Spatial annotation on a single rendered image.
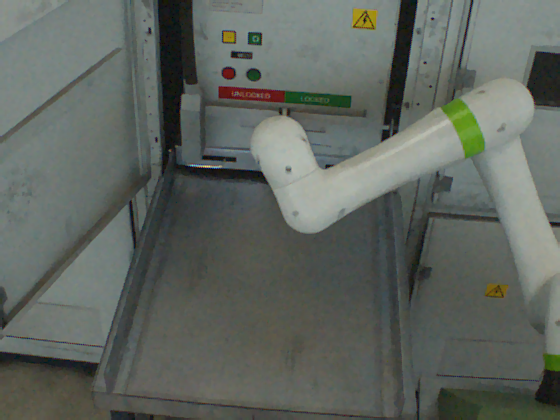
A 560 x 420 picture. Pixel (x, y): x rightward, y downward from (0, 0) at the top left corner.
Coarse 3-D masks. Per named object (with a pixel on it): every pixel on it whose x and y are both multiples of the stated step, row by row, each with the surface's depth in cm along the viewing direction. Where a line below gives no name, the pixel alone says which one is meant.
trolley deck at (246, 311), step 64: (192, 192) 185; (256, 192) 186; (192, 256) 167; (256, 256) 168; (320, 256) 169; (192, 320) 152; (256, 320) 153; (320, 320) 154; (128, 384) 138; (192, 384) 139; (256, 384) 140; (320, 384) 141
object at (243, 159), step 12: (180, 144) 187; (180, 156) 189; (204, 156) 188; (216, 156) 188; (228, 156) 188; (240, 156) 187; (324, 156) 186; (336, 156) 186; (348, 156) 186; (240, 168) 190; (252, 168) 190; (324, 168) 188
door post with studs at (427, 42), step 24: (432, 0) 154; (432, 24) 158; (432, 48) 161; (408, 72) 166; (432, 72) 165; (408, 96) 170; (432, 96) 169; (408, 120) 174; (408, 192) 187; (408, 216) 192
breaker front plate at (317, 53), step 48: (288, 0) 161; (336, 0) 160; (384, 0) 159; (240, 48) 170; (288, 48) 169; (336, 48) 168; (384, 48) 167; (384, 96) 175; (240, 144) 187; (336, 144) 185
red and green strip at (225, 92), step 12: (228, 96) 178; (240, 96) 178; (252, 96) 177; (264, 96) 177; (276, 96) 177; (288, 96) 177; (300, 96) 176; (312, 96) 176; (324, 96) 176; (336, 96) 176; (348, 96) 176
